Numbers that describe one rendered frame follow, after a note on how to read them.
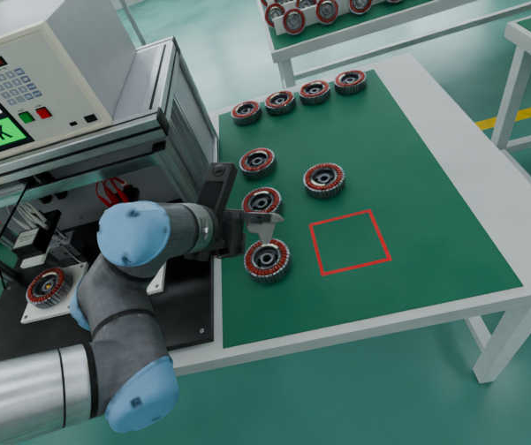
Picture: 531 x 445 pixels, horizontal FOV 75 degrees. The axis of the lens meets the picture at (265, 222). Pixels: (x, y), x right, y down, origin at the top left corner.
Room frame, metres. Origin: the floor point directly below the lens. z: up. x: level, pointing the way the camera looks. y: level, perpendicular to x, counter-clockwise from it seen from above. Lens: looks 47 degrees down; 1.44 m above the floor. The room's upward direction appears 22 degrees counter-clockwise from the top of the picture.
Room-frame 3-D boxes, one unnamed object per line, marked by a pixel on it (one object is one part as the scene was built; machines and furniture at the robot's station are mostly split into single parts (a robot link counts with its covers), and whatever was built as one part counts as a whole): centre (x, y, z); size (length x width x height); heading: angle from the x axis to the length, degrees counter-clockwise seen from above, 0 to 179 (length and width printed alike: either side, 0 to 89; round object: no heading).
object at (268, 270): (0.51, 0.03, 0.77); 0.11 x 0.11 x 0.04
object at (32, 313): (0.67, 0.59, 0.78); 0.15 x 0.15 x 0.01; 79
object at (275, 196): (0.69, -0.01, 0.77); 0.11 x 0.11 x 0.04
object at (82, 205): (0.90, 0.43, 0.92); 0.66 x 0.01 x 0.30; 79
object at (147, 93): (0.96, 0.42, 1.09); 0.68 x 0.44 x 0.05; 79
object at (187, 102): (0.98, 0.08, 0.91); 0.28 x 0.03 x 0.32; 169
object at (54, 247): (0.81, 0.57, 0.80); 0.08 x 0.05 x 0.06; 79
